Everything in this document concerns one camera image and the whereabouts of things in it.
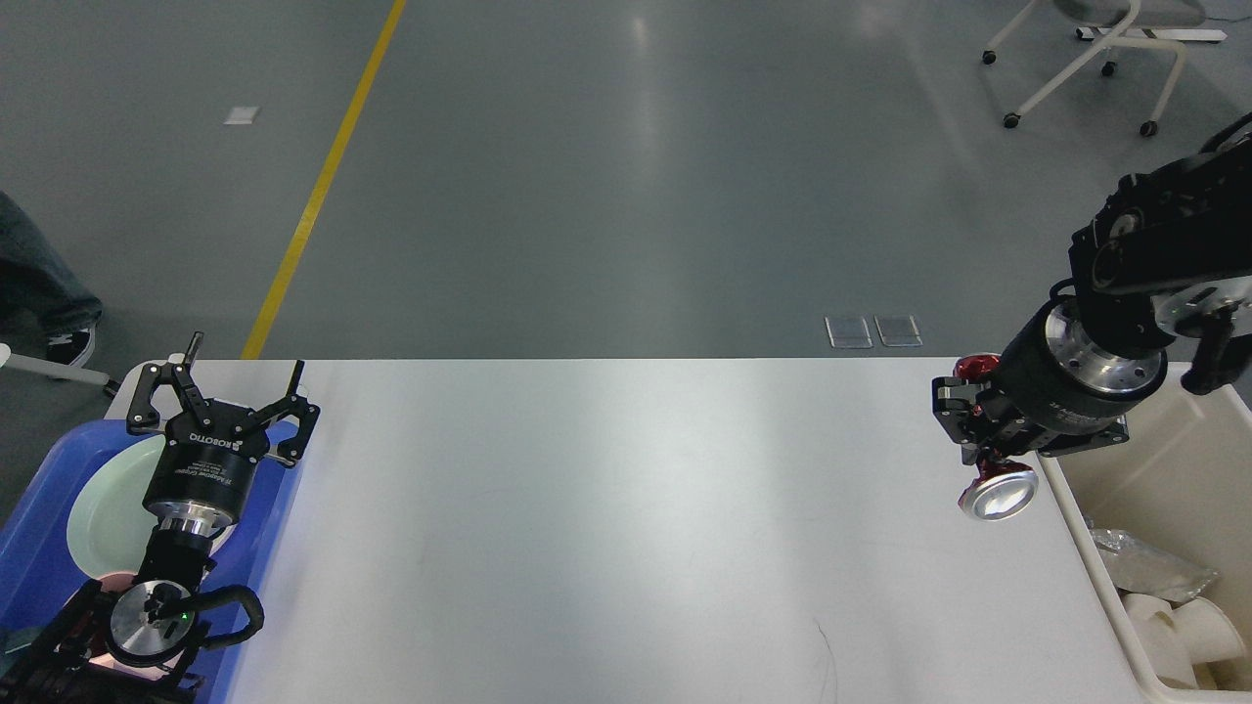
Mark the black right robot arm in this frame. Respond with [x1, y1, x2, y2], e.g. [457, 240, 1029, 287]
[933, 115, 1251, 471]

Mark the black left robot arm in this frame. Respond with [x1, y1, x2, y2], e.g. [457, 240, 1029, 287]
[3, 332, 322, 703]

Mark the beige plastic bin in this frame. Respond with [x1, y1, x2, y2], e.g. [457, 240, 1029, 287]
[1040, 362, 1251, 703]

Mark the person leg with sneaker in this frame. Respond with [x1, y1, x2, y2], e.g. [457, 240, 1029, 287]
[1, 193, 104, 367]

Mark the white rolling chair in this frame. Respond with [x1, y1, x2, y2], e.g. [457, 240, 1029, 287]
[1002, 1, 1208, 138]

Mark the silver foil container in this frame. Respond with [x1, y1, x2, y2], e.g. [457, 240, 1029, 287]
[1090, 527, 1221, 604]

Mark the white crushed paper cup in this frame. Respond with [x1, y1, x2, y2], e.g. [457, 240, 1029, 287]
[1121, 593, 1198, 689]

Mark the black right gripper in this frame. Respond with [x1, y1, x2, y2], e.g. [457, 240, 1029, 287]
[931, 298, 1167, 466]

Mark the blue plastic tray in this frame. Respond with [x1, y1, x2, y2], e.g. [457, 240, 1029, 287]
[3, 420, 299, 703]

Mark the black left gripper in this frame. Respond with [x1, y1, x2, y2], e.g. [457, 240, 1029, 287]
[126, 331, 322, 537]

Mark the crushed red can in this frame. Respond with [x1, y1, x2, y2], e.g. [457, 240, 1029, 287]
[954, 355, 1039, 522]

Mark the white chair base leg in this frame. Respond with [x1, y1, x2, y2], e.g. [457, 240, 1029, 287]
[1, 343, 120, 397]

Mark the mint green plate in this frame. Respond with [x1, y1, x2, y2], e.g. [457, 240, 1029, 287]
[66, 436, 168, 579]

